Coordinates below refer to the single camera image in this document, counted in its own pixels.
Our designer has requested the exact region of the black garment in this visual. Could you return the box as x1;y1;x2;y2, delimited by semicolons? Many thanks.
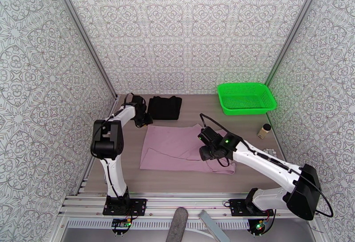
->
147;95;183;121

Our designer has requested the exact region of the mauve pink garment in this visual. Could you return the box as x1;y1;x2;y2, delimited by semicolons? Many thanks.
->
139;123;237;175

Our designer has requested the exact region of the beige bottle with black cap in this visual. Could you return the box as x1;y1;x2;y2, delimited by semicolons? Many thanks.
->
257;123;272;139

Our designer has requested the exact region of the white ridged block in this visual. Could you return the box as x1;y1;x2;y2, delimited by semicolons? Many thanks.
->
263;147;279;158

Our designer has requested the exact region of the green plastic perforated basket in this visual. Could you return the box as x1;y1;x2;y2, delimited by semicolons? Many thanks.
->
217;82;278;116

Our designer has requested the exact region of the flat grey metal strip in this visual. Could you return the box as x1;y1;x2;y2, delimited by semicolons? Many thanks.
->
198;210;231;242

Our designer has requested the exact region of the small green circuit board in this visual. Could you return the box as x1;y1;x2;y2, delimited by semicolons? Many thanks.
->
252;219;269;234
111;218;132;230

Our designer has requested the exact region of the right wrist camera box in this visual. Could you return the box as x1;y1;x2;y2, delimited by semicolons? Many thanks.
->
201;127;220;139

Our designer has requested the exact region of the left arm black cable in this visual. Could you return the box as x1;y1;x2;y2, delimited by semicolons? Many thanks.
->
91;92;139;203

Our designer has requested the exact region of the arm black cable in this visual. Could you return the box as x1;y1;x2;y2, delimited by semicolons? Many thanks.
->
91;92;139;203
199;113;334;218

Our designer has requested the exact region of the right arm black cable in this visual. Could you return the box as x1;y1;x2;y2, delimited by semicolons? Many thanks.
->
199;113;334;218

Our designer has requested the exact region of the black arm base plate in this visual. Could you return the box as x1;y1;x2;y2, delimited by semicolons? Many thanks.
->
229;199;275;217
103;198;148;217

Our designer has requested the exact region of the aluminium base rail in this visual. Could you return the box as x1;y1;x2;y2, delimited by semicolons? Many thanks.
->
58;192;318;220

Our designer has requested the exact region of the aluminium side rail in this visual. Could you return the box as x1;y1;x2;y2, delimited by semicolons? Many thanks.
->
75;95;120;196

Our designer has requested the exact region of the aluminium corner post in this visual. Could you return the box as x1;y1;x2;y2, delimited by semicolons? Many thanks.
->
264;0;330;87
48;0;120;101

